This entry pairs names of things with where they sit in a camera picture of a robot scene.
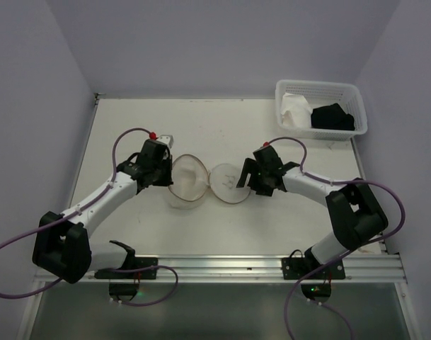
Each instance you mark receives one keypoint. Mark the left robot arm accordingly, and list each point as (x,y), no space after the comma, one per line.
(64,247)

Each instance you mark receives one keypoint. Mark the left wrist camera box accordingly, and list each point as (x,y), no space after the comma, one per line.
(168,140)

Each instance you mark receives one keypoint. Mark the white plastic basket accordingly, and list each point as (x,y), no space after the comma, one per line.
(322,93)

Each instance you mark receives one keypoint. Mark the white bra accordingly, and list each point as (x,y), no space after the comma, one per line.
(295,111)

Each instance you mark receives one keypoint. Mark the aluminium rail frame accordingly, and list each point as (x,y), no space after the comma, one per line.
(217,241)

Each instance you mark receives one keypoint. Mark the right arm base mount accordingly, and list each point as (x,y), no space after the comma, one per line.
(312,279)

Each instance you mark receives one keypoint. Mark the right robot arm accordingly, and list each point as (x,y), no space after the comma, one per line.
(355,214)

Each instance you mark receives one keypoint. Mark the black bra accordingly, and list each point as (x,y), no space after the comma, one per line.
(332,117)

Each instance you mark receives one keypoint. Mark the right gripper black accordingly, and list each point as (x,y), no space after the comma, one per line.
(253,173)

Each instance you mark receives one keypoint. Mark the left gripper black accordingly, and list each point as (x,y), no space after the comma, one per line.
(166,170)

